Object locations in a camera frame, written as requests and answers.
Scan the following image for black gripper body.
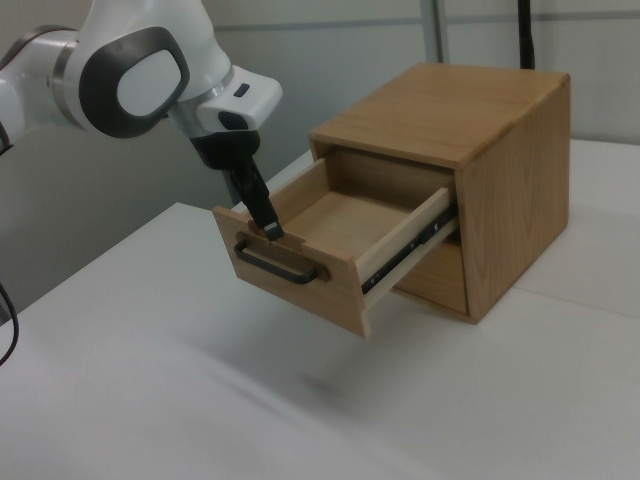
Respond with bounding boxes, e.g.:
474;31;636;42
188;129;262;174

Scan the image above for black metal drawer handle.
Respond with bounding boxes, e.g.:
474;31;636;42
234;240;320;286

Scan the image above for wooden drawer with handle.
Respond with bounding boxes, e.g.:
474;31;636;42
213;145;460;342

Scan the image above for wooden drawer with slot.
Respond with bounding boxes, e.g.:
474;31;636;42
397;238;472;319

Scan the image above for wooden drawer cabinet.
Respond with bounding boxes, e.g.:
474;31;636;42
308;62;572;326

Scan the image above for black stand pole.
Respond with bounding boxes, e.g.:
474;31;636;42
516;0;539;71

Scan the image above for black drawer slide rail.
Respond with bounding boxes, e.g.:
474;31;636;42
360;202;457;295

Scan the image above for grey partition post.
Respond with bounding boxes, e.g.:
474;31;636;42
423;0;451;65

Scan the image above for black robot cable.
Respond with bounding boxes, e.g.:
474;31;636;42
0;282;21;369

